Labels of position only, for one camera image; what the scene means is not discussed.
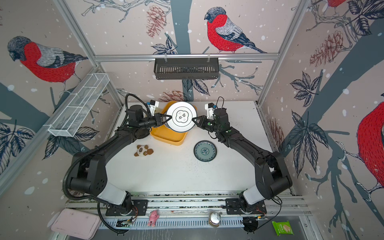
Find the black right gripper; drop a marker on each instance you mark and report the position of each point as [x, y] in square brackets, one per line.
[204, 121]

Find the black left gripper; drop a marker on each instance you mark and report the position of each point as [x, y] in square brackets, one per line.
[158, 119]

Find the white plate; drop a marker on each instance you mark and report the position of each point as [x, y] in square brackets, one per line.
[182, 114]

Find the blue floral green plate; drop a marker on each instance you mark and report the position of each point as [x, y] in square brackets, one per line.
[205, 151]

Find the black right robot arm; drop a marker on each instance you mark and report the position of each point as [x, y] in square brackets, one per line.
[271, 173]

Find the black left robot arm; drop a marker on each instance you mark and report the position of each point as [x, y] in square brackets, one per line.
[87, 179]

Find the yellow plastic bin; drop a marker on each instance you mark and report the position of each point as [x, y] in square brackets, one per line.
[166, 135]

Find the pink small figurine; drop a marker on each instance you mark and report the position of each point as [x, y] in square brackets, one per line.
[154, 216]

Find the pink rectangular tray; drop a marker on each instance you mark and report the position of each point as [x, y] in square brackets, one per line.
[76, 224]

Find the green object at edge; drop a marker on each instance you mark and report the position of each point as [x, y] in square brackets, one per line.
[282, 228]

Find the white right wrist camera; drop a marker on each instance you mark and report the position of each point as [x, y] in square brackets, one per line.
[210, 108]

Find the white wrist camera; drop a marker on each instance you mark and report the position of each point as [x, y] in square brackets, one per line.
[152, 105]
[210, 108]

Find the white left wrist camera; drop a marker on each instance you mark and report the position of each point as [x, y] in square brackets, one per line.
[152, 105]

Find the black hanging wire basket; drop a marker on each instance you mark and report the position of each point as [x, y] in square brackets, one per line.
[187, 69]

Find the white wire mesh shelf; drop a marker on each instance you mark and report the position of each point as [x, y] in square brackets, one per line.
[81, 102]

